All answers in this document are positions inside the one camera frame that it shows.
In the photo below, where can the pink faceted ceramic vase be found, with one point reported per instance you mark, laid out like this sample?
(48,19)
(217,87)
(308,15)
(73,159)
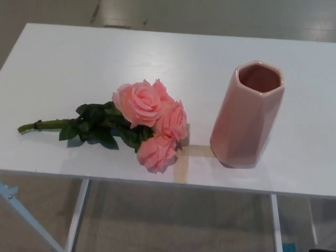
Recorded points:
(241,126)

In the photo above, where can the pink artificial rose bouquet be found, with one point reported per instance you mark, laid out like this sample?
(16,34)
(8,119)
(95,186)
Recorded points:
(143,103)

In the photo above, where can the white metal table leg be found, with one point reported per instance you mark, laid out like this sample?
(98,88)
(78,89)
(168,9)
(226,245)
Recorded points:
(276,223)
(77,215)

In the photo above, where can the light blue metal frame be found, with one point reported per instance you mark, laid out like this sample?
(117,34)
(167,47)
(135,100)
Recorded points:
(15,207)

